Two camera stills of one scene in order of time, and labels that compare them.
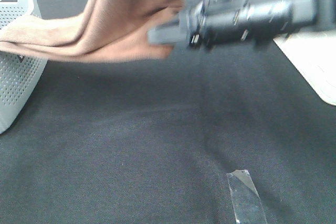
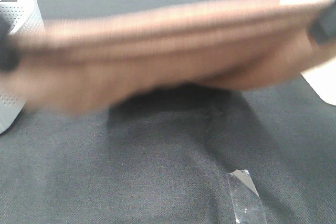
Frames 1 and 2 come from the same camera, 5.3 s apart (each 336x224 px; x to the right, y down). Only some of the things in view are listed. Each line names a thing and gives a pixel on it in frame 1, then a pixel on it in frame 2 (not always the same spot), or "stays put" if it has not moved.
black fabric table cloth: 152,141 stays put
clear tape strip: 247,206 stays put
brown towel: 109,24 to 77,64
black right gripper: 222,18 to 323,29
